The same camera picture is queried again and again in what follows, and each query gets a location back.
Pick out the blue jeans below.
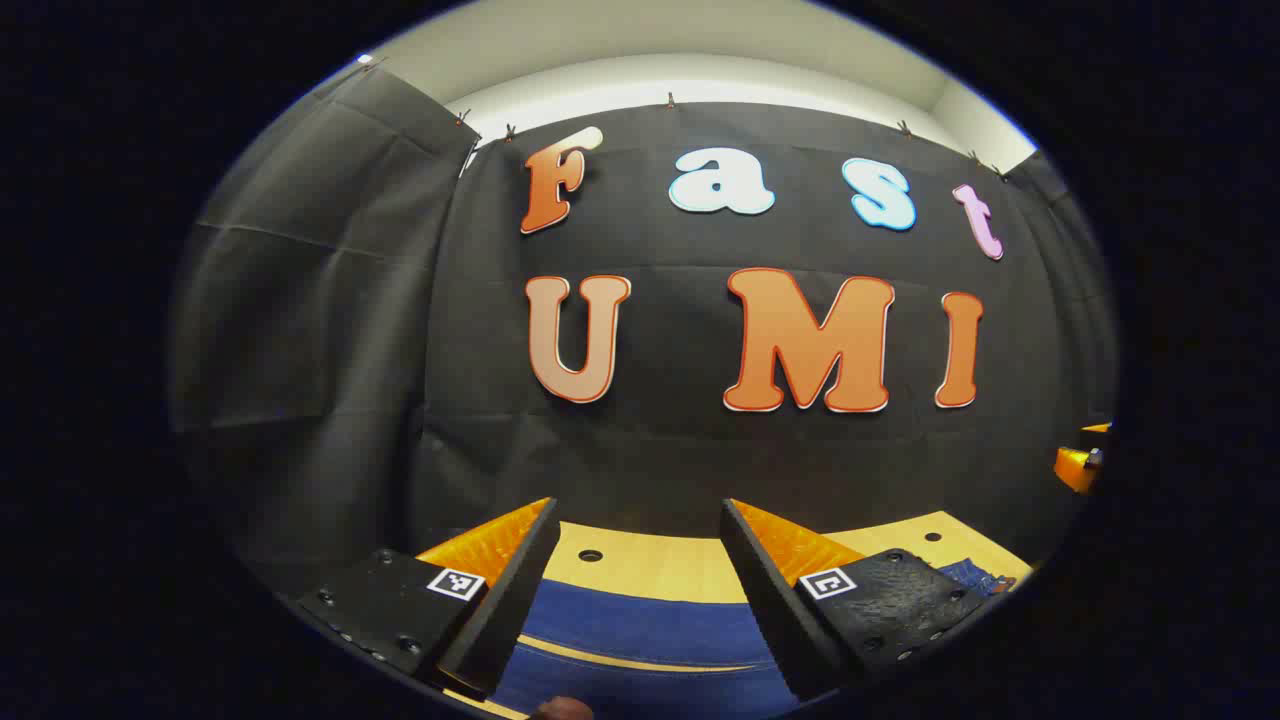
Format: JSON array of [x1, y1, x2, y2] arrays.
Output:
[[490, 558, 1019, 720]]

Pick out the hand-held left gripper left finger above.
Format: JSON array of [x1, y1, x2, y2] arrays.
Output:
[[298, 497, 562, 701]]

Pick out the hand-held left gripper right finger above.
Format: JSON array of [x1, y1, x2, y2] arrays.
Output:
[[718, 497, 989, 704]]

